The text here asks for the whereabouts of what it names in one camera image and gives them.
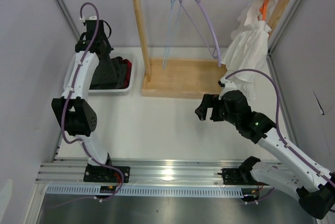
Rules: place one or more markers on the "red plaid garment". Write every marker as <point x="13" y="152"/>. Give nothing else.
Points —
<point x="128" y="73"/>

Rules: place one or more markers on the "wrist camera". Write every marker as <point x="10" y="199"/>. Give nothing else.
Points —
<point x="226" y="86"/>
<point x="91" y="20"/>

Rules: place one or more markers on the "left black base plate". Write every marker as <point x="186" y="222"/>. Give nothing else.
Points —
<point x="99" y="174"/>

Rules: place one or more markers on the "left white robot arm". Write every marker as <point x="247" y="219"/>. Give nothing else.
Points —
<point x="76" y="118"/>

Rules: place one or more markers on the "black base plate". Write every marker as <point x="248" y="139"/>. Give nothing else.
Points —
<point x="99" y="174"/>
<point x="236" y="176"/>

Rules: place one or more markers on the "light blue wire hanger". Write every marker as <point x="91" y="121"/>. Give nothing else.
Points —
<point x="170" y="34"/>

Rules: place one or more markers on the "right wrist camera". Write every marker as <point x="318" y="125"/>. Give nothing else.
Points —
<point x="226" y="86"/>

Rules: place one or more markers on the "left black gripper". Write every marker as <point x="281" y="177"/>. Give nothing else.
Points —
<point x="109" y="47"/>

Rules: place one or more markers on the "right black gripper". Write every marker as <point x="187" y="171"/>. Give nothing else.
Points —
<point x="209" y="101"/>

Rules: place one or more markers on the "aluminium mounting rail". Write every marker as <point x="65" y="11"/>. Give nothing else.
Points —
<point x="142" y="172"/>

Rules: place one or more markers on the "wooden clothes rack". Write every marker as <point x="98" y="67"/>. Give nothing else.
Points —
<point x="184" y="78"/>

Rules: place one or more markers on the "white slotted cable duct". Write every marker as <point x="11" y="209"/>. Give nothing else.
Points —
<point x="153" y="191"/>

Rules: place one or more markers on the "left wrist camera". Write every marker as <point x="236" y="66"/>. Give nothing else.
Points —
<point x="91" y="20"/>

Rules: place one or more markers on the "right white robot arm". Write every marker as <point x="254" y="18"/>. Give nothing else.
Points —
<point x="311" y="184"/>

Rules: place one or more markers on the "dark grey dotted skirt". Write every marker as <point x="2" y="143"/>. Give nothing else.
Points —
<point x="110" y="73"/>

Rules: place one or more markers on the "white plastic basket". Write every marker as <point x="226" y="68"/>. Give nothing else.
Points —
<point x="133" y="72"/>

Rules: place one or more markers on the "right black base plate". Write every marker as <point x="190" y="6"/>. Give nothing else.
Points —
<point x="236" y="176"/>

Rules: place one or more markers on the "orange plastic hanger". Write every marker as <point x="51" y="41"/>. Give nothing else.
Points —
<point x="263" y="9"/>

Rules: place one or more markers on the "white ruffled garment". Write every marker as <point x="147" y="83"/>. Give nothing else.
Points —
<point x="249" y="45"/>

